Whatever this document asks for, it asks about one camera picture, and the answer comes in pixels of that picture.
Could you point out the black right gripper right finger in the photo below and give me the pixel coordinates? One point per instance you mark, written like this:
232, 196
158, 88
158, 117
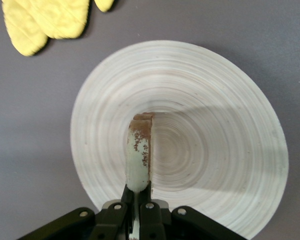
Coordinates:
152, 220

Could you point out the yellow quilted oven mitt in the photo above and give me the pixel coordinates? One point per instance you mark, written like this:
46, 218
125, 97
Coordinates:
65, 17
22, 32

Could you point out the large table cover sheet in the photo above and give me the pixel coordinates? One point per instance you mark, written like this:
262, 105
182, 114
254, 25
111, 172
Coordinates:
27, 125

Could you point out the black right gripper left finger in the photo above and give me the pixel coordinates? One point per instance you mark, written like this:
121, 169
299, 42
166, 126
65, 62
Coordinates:
112, 220

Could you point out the brown bread toast slice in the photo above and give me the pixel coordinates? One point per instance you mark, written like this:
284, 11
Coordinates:
137, 155

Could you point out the round wooden plate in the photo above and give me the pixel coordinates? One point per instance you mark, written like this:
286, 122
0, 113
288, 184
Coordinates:
202, 125

